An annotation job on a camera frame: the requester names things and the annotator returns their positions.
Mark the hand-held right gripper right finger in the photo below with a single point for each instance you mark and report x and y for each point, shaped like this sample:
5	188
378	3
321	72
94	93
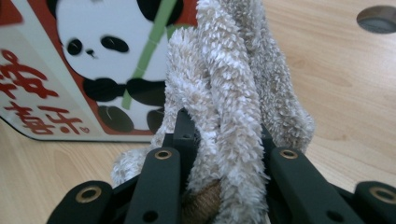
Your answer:
267	140

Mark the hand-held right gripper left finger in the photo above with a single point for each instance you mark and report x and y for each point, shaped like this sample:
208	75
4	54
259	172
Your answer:
185	133

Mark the fluffy grey beige towel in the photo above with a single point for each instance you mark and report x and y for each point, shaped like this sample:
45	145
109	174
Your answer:
230	93

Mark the white red panda print board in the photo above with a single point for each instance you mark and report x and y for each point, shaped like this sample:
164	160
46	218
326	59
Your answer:
93	31

